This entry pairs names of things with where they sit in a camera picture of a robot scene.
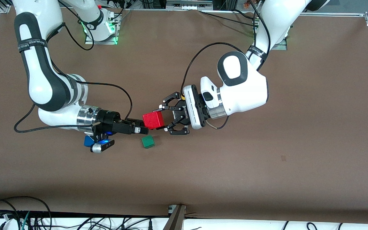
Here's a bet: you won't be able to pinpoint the teal floor cable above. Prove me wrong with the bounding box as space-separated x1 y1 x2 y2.
20 211 31 230

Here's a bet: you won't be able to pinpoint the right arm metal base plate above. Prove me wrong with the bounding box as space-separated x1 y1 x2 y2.
84 13 119 45

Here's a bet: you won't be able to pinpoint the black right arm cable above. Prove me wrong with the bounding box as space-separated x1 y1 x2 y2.
14 0 133 133

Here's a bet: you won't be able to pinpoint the brown table cover sheet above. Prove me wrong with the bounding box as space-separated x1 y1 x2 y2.
0 6 368 224

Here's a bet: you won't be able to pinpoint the black base power cables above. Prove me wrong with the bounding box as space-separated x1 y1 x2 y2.
198 10 259 27

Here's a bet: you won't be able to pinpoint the red wooden block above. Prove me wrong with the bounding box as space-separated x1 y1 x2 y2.
142 111 165 130

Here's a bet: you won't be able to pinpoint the black looped floor cable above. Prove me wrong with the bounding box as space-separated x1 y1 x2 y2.
0 196 52 230

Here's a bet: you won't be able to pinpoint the green wooden block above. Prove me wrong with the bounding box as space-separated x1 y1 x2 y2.
141 135 155 149

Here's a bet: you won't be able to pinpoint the grey metal camera post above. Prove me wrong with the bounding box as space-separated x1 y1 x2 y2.
163 204 186 230

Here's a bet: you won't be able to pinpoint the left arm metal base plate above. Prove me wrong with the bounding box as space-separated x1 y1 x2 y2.
272 38 288 51

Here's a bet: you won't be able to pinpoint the black floor cable tangle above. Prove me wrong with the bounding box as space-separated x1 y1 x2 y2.
0 208 172 230

